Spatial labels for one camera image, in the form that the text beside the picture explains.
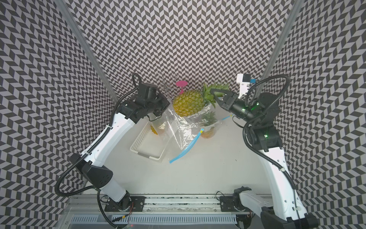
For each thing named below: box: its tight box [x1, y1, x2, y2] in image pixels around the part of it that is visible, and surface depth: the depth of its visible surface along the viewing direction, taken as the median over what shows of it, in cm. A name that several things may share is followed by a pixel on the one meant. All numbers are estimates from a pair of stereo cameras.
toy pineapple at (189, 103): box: [172, 82, 230, 117], surface depth 53 cm
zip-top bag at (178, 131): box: [150, 108, 205, 164], surface depth 72 cm
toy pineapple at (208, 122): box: [201, 111, 217, 139], surface depth 84 cm
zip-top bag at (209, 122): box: [198, 110, 233, 140], surface depth 85 cm
